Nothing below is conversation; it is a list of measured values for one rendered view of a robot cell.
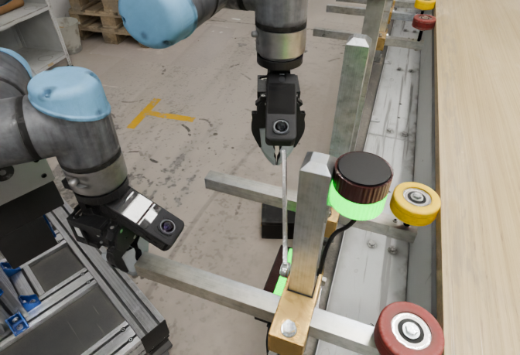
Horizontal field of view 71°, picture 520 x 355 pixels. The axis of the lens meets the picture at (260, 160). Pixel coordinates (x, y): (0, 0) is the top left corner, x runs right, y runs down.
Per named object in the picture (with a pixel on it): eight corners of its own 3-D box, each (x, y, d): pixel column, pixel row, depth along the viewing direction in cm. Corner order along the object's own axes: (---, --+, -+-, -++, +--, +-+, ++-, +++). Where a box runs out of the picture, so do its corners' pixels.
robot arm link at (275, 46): (309, 33, 50) (250, 33, 50) (306, 65, 53) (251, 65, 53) (304, 15, 56) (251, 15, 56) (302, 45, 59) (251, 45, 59)
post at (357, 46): (315, 242, 85) (346, 38, 54) (318, 231, 87) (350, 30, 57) (330, 247, 84) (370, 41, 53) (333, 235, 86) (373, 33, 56)
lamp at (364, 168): (311, 292, 51) (330, 177, 37) (319, 261, 55) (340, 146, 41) (353, 306, 49) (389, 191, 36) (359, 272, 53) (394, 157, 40)
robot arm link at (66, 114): (19, 68, 42) (98, 57, 44) (53, 145, 49) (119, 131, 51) (11, 101, 36) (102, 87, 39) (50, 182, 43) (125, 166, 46)
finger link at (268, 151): (275, 149, 72) (276, 108, 66) (276, 168, 68) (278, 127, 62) (259, 149, 72) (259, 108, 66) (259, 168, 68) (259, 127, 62)
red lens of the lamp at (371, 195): (327, 196, 38) (330, 180, 37) (337, 161, 43) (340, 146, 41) (386, 209, 37) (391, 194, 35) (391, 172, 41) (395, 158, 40)
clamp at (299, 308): (267, 349, 52) (267, 333, 49) (292, 272, 62) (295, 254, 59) (305, 364, 51) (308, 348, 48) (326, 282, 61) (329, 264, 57)
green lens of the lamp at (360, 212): (324, 212, 40) (326, 197, 39) (335, 177, 44) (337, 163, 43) (381, 226, 38) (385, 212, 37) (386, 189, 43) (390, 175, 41)
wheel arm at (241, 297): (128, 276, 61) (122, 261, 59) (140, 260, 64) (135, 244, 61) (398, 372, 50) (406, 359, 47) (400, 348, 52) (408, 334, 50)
